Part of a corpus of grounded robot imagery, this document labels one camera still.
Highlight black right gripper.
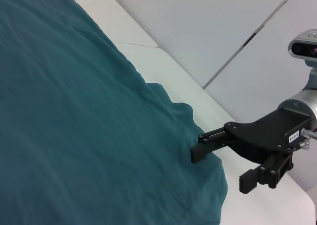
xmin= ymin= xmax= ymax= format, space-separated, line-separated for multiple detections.
xmin=190 ymin=108 xmax=312 ymax=194

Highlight teal blue t-shirt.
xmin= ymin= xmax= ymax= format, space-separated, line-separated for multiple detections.
xmin=0 ymin=0 xmax=228 ymax=225

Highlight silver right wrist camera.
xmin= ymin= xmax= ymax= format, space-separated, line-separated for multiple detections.
xmin=288 ymin=29 xmax=317 ymax=67

